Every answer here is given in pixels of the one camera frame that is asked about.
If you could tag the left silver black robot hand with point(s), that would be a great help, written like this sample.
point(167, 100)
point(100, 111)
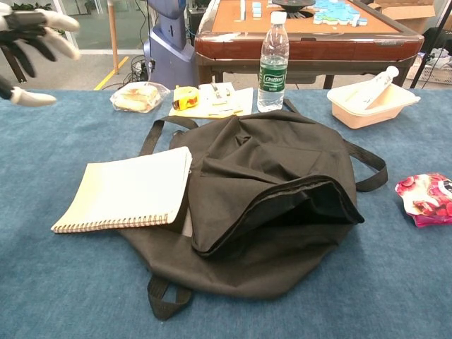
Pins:
point(24, 21)

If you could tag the brown spiral notebook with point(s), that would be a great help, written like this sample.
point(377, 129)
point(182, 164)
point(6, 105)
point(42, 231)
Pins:
point(130, 190)

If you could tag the black fabric backpack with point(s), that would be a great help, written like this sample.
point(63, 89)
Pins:
point(265, 169)

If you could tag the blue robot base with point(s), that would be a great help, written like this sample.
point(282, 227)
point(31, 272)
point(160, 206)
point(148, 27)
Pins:
point(169, 56)

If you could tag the green potted plants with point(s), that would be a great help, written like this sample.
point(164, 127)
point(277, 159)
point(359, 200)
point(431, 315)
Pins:
point(31, 6)

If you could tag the dark furniture leg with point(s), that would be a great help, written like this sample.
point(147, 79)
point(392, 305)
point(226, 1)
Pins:
point(16, 67)

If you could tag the wooden pole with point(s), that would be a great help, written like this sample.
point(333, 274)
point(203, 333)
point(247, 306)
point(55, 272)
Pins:
point(113, 35)

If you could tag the bagged sandwich bread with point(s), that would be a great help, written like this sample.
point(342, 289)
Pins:
point(136, 97)

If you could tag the yellow tape measure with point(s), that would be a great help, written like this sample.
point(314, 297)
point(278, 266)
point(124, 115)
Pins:
point(185, 99)

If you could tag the razor on white card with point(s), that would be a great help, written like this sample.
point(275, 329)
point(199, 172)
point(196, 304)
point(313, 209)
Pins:
point(219, 93)

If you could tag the pale yellow paper sheet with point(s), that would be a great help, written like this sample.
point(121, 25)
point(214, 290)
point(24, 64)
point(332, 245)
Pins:
point(242, 99)

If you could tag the clear water bottle green label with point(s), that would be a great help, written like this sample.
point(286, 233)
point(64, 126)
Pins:
point(272, 77)

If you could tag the blue table mat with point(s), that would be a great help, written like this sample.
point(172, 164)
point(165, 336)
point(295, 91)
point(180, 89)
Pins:
point(70, 282)

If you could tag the black round table dial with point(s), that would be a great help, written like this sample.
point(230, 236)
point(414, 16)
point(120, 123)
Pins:
point(303, 3)

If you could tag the blue mahjong tile pile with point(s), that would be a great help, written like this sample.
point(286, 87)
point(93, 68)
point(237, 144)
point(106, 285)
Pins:
point(335, 12)

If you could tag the brown mahjong table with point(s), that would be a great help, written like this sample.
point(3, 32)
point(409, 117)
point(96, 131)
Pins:
point(335, 44)

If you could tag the beige plastic tray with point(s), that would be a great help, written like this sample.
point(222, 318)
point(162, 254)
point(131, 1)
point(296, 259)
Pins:
point(356, 118)

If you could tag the white squeeze tube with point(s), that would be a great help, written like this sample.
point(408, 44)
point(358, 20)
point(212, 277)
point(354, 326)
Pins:
point(379, 84)

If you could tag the cardboard box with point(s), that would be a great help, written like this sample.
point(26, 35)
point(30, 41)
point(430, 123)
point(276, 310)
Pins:
point(409, 12)

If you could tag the black tripod stand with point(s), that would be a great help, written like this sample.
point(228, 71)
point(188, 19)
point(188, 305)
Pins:
point(436, 24)

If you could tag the red floral snack pouch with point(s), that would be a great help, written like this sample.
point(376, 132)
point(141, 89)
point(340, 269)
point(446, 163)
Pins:
point(427, 199)

